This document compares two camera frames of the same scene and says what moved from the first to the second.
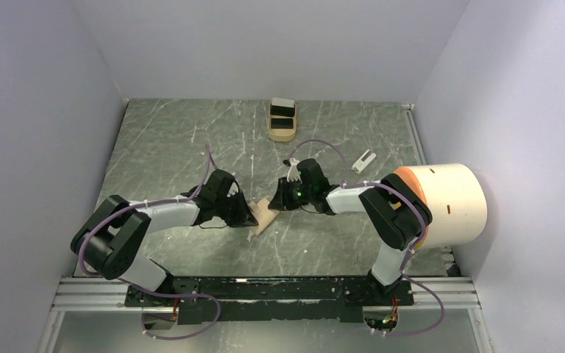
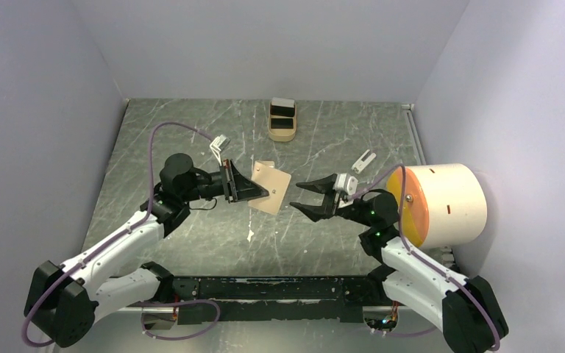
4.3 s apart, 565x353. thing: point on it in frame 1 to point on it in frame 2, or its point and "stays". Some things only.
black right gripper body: [299, 194] to [354, 212]
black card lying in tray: [282, 123] stays
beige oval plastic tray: [282, 134] stays
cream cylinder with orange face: [456, 196] stays
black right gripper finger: [281, 200] to [316, 213]
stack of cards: [282, 107] stays
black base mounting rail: [320, 299] stays
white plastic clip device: [360, 165] stays
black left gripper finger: [245, 218] to [240, 188]
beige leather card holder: [263, 214] to [274, 180]
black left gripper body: [227, 207] to [207, 184]
